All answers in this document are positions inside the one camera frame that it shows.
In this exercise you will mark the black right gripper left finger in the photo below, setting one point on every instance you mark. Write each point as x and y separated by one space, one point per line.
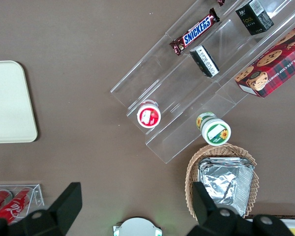
66 201

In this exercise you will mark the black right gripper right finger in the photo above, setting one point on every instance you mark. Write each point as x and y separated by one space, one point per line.
206 209

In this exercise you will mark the light wicker basket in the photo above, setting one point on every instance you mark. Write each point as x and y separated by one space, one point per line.
193 167

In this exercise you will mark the cream plastic tray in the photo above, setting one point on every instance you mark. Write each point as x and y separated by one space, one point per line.
9 103

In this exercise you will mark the clear acrylic bottle rack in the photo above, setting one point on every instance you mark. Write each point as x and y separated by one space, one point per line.
38 194

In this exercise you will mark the silver foil packets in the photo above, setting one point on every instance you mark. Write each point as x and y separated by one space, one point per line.
223 184

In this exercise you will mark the green lid sunflower cup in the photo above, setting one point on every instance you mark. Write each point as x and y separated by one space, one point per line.
215 132

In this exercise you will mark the red lid yogurt cup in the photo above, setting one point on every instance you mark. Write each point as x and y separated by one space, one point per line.
149 116

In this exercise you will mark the clear acrylic stepped shelf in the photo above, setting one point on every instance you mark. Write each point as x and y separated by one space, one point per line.
162 73

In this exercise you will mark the black carton with white label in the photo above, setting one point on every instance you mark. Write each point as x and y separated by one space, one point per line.
205 61

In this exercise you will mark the red tartan cookie box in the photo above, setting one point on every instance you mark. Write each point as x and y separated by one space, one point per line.
275 66

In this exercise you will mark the Snickers chocolate bar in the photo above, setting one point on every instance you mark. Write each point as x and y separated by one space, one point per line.
196 32
221 2

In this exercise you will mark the black carton with green print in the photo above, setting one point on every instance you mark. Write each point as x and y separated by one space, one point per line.
254 17

